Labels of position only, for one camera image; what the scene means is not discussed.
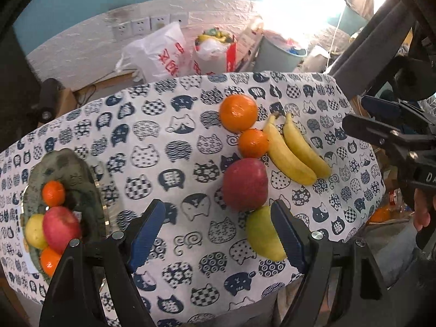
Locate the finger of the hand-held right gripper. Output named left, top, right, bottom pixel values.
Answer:
left=361, top=95, right=402, bottom=119
left=341, top=113, right=409, bottom=150

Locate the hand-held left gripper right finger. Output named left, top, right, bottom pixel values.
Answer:
left=271, top=199, right=389, bottom=327

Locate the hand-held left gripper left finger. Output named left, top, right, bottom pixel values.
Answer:
left=39, top=198, right=166, bottom=327

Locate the yellow pear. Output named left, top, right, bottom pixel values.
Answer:
left=246, top=205, right=290, bottom=262
left=25, top=214, right=48, bottom=250

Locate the yellow banana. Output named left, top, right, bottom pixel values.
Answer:
left=283, top=112, right=332, bottom=178
left=263, top=112, right=317, bottom=185

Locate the red apple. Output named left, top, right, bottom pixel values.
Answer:
left=222, top=158, right=269, bottom=212
left=43, top=206, right=82, bottom=254

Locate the green glass bowl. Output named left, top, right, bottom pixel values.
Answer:
left=21, top=149, right=110, bottom=280

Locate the large orange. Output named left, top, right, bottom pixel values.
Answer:
left=219, top=94, right=259, bottom=133
left=40, top=246, right=63, bottom=277

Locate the small orange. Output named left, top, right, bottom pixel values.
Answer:
left=42, top=180, right=66, bottom=207
left=237, top=128, right=270, bottom=159

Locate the person's right hand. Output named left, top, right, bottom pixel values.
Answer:
left=413, top=187, right=434, bottom=232

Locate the grey metal stand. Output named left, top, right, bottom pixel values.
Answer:
left=330, top=0, right=419, bottom=86

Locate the cat print tablecloth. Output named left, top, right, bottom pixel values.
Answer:
left=0, top=71, right=387, bottom=327

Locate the grey bin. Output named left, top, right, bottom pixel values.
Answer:
left=254, top=34, right=309, bottom=73

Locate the red cardboard box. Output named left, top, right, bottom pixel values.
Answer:
left=193, top=27, right=239, bottom=75

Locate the black speaker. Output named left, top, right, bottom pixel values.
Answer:
left=37, top=78, right=63, bottom=123

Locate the white plastic bag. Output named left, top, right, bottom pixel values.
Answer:
left=116, top=22, right=191, bottom=82

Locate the dark curtain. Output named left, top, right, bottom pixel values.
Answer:
left=0, top=24, right=41, bottom=150

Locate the black cable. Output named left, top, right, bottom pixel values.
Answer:
left=77, top=83, right=99, bottom=107

